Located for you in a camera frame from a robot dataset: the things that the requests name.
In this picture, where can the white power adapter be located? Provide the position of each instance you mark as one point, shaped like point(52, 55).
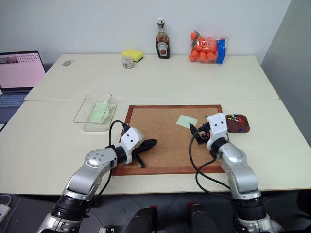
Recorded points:
point(3, 210)

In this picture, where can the light green paper note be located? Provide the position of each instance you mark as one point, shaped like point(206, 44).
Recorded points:
point(111, 110)
point(98, 112)
point(185, 120)

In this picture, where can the dark brown tray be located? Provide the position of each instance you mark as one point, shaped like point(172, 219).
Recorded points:
point(239, 125)

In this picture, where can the bag of oranges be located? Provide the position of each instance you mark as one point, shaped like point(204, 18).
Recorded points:
point(204, 49)

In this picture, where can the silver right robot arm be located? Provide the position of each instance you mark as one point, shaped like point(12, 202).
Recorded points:
point(240, 170)

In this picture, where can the yellow sponge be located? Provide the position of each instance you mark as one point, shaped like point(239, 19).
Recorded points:
point(132, 54)

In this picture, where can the laptop with pink screen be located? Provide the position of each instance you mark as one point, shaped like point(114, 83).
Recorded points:
point(19, 72)

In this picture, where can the clear plastic box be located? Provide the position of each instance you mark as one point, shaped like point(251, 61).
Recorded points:
point(97, 126)

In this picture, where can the clear plastic container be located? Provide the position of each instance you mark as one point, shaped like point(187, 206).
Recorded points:
point(83, 106)

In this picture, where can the dark rounded shape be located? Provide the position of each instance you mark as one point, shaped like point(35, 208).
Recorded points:
point(143, 221)
point(209, 218)

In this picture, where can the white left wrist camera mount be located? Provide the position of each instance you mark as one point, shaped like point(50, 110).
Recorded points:
point(131, 139)

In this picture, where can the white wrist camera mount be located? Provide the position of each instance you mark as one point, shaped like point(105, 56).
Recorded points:
point(218, 123)
point(131, 139)

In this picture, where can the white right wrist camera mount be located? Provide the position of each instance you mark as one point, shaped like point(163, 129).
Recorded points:
point(218, 123)

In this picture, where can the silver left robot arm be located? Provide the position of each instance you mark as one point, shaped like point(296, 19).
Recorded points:
point(80, 179)

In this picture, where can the wood-framed cork board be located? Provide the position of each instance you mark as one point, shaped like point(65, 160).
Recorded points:
point(167, 150)

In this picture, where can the small glass jar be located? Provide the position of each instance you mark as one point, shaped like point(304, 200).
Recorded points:
point(128, 63)

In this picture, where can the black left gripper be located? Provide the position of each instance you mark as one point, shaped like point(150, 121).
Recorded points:
point(141, 147)

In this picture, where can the small grey oval object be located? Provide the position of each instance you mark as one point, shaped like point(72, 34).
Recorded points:
point(67, 62)

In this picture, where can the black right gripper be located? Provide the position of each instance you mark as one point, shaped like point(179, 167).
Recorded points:
point(203, 131)

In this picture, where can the ketchup bottle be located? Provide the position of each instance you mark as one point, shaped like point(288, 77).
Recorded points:
point(163, 46)

